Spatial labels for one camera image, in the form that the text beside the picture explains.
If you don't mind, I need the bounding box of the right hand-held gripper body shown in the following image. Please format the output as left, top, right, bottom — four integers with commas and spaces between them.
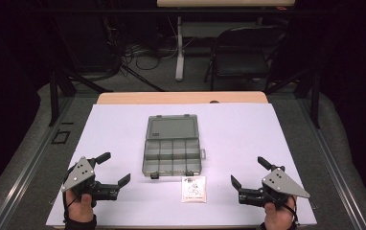
237, 165, 311, 209

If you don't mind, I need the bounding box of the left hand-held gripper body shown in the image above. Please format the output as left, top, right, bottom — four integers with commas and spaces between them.
60, 155, 122, 209

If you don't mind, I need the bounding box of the person's left hand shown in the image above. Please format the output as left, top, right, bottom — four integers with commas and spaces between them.
64, 188, 97, 225

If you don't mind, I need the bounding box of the person's right hand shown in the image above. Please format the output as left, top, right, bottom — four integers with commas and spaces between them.
263, 195, 298, 230

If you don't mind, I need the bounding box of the white table mat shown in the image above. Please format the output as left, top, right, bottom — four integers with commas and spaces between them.
45, 102, 318, 228

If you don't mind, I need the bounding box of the small white printed packet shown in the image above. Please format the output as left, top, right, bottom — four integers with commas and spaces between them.
181, 175, 207, 204

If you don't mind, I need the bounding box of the clear plastic compartment box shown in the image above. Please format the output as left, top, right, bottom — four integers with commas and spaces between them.
141, 113, 207, 180

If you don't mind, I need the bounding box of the black metal stand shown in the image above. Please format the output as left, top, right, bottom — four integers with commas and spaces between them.
263, 65, 321, 129
47, 61, 113, 127

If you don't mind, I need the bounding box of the black folding chair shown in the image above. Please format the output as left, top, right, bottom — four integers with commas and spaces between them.
202, 25, 288, 92

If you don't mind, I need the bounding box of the white table leg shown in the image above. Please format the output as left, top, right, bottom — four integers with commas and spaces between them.
174, 15, 186, 82

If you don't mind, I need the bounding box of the beige background table top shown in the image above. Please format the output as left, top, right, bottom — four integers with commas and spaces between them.
156, 0, 296, 9

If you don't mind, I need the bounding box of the black wrist strap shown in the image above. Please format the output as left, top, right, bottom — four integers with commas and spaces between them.
62, 191, 80, 224
276, 195, 301, 225

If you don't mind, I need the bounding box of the metal floor rail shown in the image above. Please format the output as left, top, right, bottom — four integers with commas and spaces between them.
0, 95, 76, 230
297, 98, 366, 230

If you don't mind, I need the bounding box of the bundle of floor cables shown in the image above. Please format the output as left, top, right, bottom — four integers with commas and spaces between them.
119, 39, 179, 72

